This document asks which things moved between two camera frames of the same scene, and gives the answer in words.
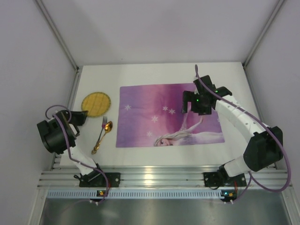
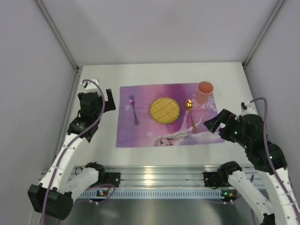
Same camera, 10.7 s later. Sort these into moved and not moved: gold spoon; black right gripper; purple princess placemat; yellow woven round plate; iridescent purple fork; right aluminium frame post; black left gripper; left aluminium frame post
Moved: gold spoon; iridescent purple fork; black left gripper; black right gripper; yellow woven round plate
Not moved: right aluminium frame post; left aluminium frame post; purple princess placemat
